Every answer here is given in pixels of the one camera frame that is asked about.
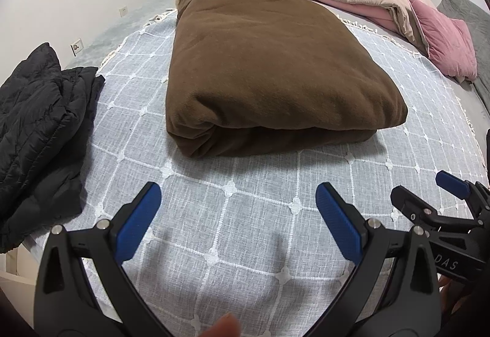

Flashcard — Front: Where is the pink pillow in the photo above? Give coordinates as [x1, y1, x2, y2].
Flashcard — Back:
[408, 0, 478, 83]

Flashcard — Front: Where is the grey checked blanket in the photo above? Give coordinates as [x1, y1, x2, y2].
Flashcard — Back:
[23, 10, 487, 337]

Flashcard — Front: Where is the grey bed sheet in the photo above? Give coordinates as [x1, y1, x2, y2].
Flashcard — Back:
[57, 0, 490, 169]

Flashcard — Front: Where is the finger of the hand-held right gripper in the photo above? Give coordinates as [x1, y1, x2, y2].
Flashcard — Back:
[390, 186, 483, 232]
[435, 170, 490, 215]

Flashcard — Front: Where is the brown coat with fur collar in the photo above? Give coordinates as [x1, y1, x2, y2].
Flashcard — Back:
[165, 0, 408, 159]

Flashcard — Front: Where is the person's left hand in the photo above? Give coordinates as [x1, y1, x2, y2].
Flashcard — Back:
[199, 313, 242, 337]

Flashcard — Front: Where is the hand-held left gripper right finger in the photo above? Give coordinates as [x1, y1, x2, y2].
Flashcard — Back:
[310, 182, 441, 337]

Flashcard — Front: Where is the black quilted jacket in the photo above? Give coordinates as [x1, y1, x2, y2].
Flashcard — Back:
[0, 42, 106, 254]

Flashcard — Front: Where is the grey quilted headboard cushion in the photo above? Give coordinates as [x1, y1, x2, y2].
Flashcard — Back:
[436, 0, 490, 112]

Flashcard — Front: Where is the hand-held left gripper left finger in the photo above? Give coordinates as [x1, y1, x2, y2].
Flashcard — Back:
[34, 181, 169, 337]

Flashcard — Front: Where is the person's right hand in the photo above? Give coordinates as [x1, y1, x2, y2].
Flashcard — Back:
[438, 276, 473, 322]

